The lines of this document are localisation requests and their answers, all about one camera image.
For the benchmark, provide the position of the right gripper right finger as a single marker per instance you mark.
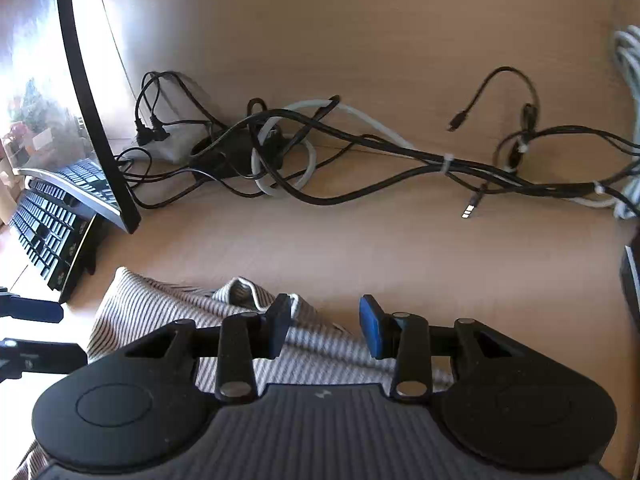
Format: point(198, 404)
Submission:
point(405, 338)

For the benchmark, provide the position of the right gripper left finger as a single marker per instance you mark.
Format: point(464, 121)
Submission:
point(244, 338)

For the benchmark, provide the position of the striped beige sweater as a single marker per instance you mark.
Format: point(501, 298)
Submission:
point(149, 411)

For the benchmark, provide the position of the black keyboard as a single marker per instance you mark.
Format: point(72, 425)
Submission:
point(58, 233)

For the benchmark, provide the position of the black curved monitor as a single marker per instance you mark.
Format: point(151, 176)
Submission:
point(61, 94)

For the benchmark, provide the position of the white computer case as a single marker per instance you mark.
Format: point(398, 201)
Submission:
point(629, 277)

